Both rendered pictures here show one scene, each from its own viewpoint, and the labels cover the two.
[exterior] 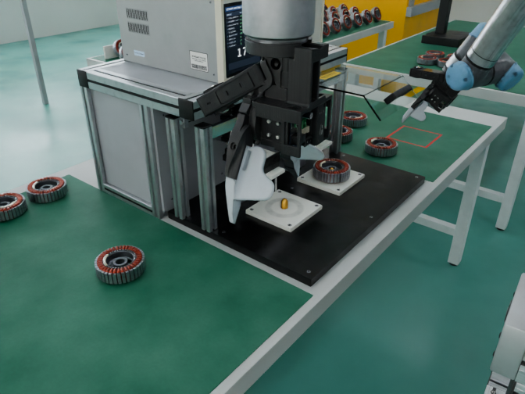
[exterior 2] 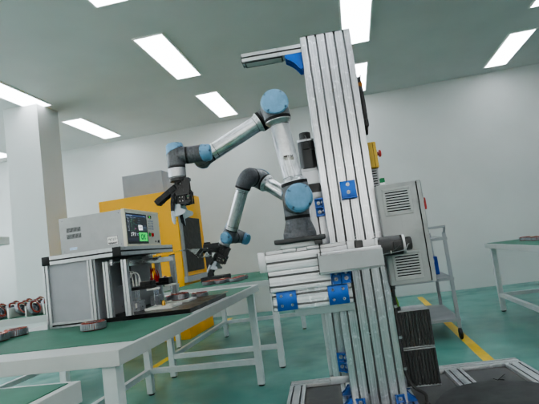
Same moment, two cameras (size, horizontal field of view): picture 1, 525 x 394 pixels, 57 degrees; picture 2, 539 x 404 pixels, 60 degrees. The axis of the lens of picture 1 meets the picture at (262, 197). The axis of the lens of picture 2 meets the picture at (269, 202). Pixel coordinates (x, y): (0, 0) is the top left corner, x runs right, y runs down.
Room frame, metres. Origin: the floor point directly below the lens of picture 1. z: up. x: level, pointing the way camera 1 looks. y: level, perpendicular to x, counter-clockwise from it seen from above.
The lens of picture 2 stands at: (-1.38, 0.61, 1.00)
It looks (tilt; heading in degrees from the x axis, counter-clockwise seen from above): 6 degrees up; 331
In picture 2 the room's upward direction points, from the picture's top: 8 degrees counter-clockwise
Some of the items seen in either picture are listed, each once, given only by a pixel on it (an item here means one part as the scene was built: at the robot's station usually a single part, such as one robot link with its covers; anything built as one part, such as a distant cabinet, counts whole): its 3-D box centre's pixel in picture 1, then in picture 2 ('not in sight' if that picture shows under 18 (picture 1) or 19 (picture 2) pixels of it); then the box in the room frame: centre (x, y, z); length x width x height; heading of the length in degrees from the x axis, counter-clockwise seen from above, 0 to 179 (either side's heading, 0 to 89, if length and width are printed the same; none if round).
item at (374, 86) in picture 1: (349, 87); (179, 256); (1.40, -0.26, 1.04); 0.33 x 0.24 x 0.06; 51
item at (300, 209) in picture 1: (283, 209); (164, 306); (1.14, -0.06, 0.78); 0.15 x 0.15 x 0.01; 51
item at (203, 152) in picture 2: not in sight; (199, 154); (0.50, -0.12, 1.45); 0.11 x 0.11 x 0.08; 64
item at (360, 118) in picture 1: (352, 119); not in sight; (1.86, -0.36, 0.77); 0.11 x 0.11 x 0.04
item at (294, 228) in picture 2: not in sight; (298, 226); (0.43, -0.52, 1.09); 0.15 x 0.15 x 0.10
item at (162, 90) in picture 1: (223, 65); (114, 254); (1.44, 0.12, 1.09); 0.68 x 0.44 x 0.05; 141
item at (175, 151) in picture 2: not in sight; (176, 155); (0.53, -0.02, 1.45); 0.09 x 0.08 x 0.11; 64
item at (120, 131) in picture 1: (124, 151); (70, 294); (1.23, 0.38, 0.91); 0.28 x 0.03 x 0.32; 51
